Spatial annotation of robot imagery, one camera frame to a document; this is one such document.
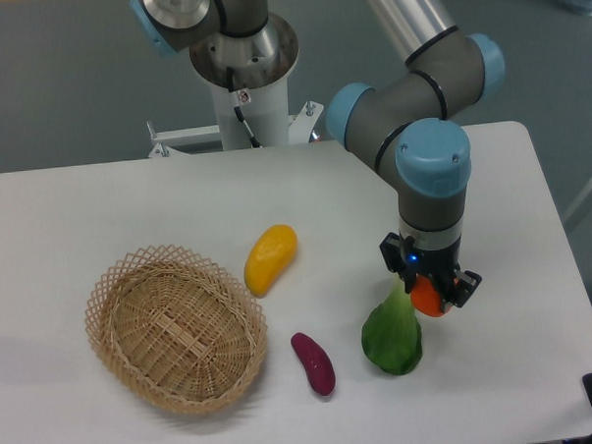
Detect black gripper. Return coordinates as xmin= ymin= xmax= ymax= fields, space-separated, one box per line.
xmin=380 ymin=227 xmax=481 ymax=312

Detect orange fruit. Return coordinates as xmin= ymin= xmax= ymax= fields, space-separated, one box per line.
xmin=410 ymin=275 xmax=452 ymax=317

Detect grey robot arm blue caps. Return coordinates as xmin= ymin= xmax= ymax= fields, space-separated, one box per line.
xmin=131 ymin=0 xmax=506 ymax=317

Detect woven wicker basket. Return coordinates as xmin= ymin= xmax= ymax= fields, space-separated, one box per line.
xmin=84 ymin=245 xmax=268 ymax=416

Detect green leafy vegetable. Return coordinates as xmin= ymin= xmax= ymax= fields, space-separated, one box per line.
xmin=361 ymin=277 xmax=423 ymax=376

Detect purple sweet potato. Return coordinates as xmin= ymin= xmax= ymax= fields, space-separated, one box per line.
xmin=291 ymin=332 xmax=337 ymax=397

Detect yellow mango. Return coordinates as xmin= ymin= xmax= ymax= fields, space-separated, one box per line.
xmin=243 ymin=224 xmax=298 ymax=298

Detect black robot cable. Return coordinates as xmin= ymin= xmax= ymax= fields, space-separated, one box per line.
xmin=225 ymin=65 xmax=262 ymax=150

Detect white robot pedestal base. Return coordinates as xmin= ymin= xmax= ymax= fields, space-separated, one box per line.
xmin=147 ymin=13 xmax=324 ymax=157

